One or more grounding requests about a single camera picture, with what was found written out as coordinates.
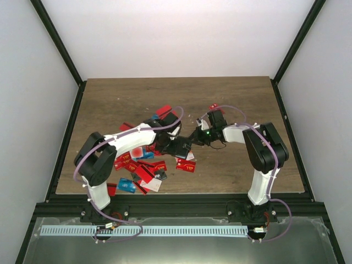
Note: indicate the black frame post right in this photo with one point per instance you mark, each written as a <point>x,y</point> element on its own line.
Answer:
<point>298,40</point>

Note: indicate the red VIP card centre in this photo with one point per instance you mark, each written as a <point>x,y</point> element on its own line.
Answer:
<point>187,166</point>

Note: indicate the lone red VIP card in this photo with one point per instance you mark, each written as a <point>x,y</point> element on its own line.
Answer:
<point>213,106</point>

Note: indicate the black card holder wallet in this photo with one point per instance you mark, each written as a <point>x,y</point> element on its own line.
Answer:
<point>179,147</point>

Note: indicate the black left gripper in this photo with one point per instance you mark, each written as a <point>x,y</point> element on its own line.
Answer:
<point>158,148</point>

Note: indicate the blue card front left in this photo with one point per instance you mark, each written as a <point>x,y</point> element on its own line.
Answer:
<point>126,185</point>

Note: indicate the red striped card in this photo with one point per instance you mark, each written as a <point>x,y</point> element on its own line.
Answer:
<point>126,126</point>
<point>163,110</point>

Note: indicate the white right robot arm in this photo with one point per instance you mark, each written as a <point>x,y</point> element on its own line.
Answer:
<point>265,148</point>

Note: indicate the black frame post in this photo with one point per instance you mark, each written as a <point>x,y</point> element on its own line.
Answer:
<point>298,40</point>
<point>54,35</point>

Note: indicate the red striped card left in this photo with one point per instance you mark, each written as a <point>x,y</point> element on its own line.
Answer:
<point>126,126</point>

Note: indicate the white red circle card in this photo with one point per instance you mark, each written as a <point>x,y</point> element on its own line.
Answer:
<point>136,153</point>

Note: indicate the red VIP card left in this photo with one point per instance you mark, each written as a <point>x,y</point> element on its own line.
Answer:
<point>122,161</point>

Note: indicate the light blue slotted cable duct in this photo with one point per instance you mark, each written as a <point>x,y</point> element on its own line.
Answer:
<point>146,231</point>

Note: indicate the black frame post left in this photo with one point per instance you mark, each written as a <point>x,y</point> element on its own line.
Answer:
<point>54,35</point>

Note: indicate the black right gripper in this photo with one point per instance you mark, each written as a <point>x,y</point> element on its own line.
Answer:
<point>196,136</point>

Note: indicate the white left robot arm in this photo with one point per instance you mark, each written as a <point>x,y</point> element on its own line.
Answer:
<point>95,160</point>

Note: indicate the red striped card top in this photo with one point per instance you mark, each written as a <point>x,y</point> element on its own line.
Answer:
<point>163,110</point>

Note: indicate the white card front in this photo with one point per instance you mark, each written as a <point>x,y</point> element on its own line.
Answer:
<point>153,185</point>

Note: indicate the black front frame rail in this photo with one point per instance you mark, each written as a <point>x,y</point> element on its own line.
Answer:
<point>232,207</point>

